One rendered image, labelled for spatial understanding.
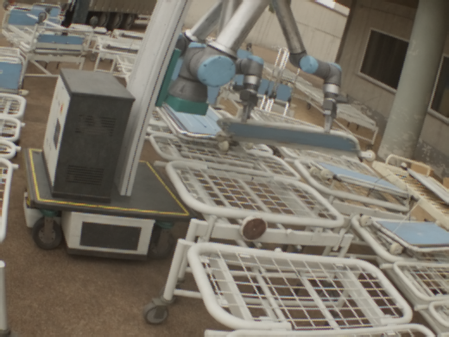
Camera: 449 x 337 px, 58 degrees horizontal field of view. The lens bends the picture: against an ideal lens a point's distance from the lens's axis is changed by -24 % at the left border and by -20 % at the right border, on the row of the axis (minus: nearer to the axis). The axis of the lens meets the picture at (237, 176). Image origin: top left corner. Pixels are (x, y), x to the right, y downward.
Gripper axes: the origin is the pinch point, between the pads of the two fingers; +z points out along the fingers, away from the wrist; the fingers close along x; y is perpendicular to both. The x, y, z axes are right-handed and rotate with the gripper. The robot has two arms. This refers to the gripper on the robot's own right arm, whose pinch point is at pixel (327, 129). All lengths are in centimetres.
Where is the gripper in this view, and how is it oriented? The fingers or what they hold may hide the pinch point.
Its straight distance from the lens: 232.4
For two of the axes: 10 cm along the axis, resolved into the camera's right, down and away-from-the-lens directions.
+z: -1.7, 9.8, -0.7
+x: -3.5, -1.3, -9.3
